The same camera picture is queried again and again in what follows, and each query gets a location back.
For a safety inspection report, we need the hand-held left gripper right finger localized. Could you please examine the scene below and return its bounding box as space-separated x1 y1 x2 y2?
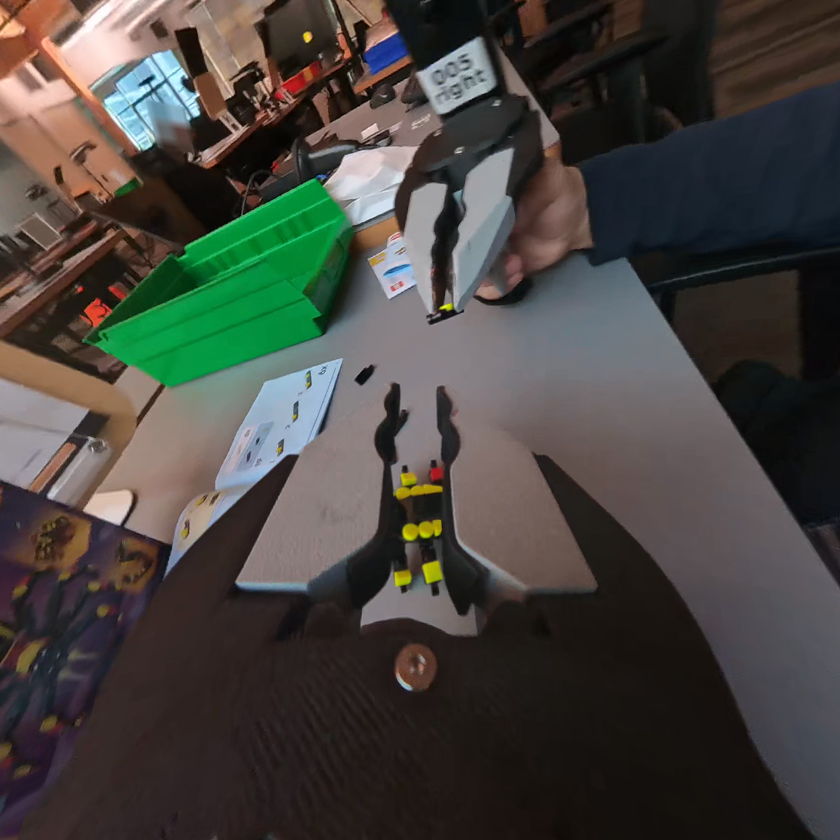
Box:
435 385 599 618

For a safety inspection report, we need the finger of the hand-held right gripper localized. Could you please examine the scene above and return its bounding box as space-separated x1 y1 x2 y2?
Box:
449 146 517 311
396 180 461 320

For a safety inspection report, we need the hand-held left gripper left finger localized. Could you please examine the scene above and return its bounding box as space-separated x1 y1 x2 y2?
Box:
235 384 411 610

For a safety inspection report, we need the yellow black red lego model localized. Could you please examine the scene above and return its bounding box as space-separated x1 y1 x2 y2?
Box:
392 461 448 596

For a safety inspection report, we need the person's right forearm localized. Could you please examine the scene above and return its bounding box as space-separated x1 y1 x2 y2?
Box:
577 82 840 266

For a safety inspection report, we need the lego instruction booklet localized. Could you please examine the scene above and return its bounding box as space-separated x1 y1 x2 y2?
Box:
164 357 345 578

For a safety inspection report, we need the purple lego box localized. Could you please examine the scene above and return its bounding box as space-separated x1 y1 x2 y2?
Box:
0 481 173 840

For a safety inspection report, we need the person's right hand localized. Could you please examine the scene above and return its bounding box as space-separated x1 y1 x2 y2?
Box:
476 146 596 299

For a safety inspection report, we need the small printed leaflet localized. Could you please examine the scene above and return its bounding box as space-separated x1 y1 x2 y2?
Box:
367 230 418 300

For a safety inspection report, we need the crumpled white paper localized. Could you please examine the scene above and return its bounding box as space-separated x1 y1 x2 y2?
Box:
324 145 421 226

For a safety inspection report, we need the blue plastic bin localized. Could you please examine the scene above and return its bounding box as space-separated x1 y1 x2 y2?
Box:
362 29 413 70

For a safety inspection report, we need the black office chair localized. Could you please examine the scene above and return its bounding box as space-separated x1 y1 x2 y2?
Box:
518 0 718 165

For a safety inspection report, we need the green plastic bin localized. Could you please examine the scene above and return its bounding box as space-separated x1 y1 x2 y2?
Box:
83 178 356 388

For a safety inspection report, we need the black computer monitor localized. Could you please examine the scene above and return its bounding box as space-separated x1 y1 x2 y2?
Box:
261 0 343 64

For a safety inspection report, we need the white flat object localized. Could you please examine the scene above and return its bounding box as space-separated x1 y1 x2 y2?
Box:
83 488 137 526

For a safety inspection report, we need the large window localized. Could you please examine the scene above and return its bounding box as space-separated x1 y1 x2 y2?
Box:
91 50 199 153

